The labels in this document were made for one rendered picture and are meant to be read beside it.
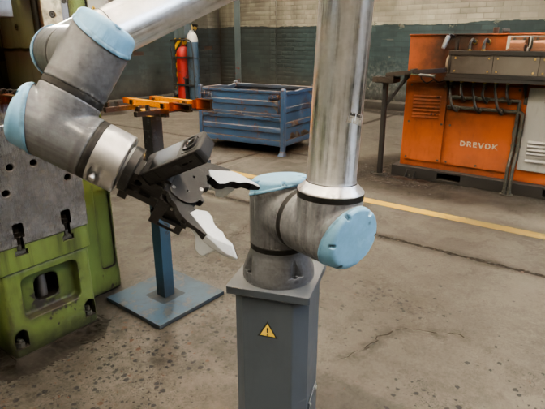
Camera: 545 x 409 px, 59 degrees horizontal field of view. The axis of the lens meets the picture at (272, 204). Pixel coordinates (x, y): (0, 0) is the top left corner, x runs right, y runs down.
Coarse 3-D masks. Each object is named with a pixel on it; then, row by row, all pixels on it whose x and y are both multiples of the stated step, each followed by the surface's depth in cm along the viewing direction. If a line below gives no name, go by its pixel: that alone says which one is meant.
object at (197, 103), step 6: (150, 96) 223; (156, 96) 223; (180, 102) 210; (192, 102) 204; (198, 102) 204; (204, 102) 201; (210, 102) 199; (198, 108) 204; (204, 108) 202; (210, 108) 200
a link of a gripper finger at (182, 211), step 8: (176, 200) 69; (176, 208) 68; (184, 208) 69; (192, 208) 69; (176, 216) 69; (184, 216) 68; (192, 216) 68; (184, 224) 68; (192, 224) 68; (200, 232) 68
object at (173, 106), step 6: (126, 102) 216; (138, 102) 210; (144, 102) 207; (150, 102) 204; (156, 102) 202; (162, 102) 199; (168, 102) 199; (174, 102) 196; (168, 108) 197; (174, 108) 196; (180, 108) 194; (186, 108) 191
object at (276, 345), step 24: (240, 288) 122; (312, 288) 121; (240, 312) 126; (264, 312) 123; (288, 312) 121; (312, 312) 128; (240, 336) 129; (264, 336) 125; (288, 336) 123; (312, 336) 131; (240, 360) 132; (264, 360) 127; (288, 360) 125; (312, 360) 135; (240, 384) 135; (264, 384) 130; (288, 384) 128; (312, 384) 139; (240, 408) 138; (264, 408) 132; (288, 408) 130; (312, 408) 140
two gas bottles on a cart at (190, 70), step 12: (192, 24) 858; (192, 36) 849; (180, 48) 871; (192, 48) 844; (180, 60) 874; (192, 60) 861; (180, 72) 881; (192, 72) 867; (180, 84) 886; (192, 84) 869; (180, 96) 896; (192, 96) 881
